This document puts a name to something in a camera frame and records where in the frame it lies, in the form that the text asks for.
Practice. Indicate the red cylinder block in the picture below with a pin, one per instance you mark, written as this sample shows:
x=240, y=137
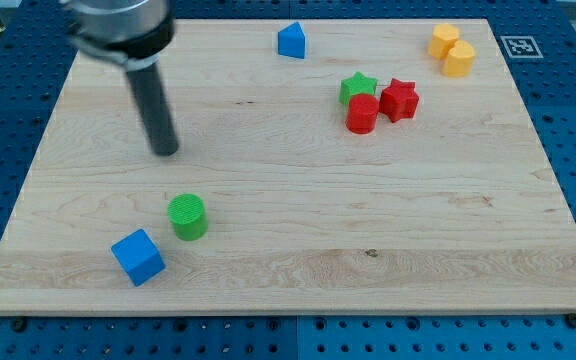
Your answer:
x=362, y=113

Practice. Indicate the yellow half-round block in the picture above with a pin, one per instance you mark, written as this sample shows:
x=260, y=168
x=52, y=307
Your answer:
x=459, y=59

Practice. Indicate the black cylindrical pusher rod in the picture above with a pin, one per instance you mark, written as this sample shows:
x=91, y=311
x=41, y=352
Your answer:
x=149, y=96

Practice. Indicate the blue triangular prism block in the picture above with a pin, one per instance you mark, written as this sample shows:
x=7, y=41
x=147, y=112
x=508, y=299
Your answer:
x=291, y=41

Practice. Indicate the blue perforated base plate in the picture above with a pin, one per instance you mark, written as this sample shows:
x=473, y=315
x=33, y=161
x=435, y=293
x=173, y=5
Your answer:
x=34, y=60

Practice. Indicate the green star block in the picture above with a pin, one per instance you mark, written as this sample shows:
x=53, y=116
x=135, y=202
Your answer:
x=358, y=83

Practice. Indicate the green cylinder block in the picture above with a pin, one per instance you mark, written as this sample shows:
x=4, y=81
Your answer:
x=187, y=215

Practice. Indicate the wooden board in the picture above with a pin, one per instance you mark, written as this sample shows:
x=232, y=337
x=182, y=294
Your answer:
x=456, y=211

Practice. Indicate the red star block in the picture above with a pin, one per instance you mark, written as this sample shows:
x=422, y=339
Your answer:
x=399, y=100

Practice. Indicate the white fiducial marker tag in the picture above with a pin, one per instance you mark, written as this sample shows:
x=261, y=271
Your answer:
x=521, y=47

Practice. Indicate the yellow hexagon block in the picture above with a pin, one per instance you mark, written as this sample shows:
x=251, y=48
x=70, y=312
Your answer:
x=443, y=38

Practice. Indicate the blue cube block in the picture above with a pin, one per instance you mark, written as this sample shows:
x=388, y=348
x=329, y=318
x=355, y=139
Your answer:
x=139, y=257

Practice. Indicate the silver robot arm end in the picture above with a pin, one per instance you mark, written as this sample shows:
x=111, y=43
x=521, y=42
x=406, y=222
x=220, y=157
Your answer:
x=127, y=33

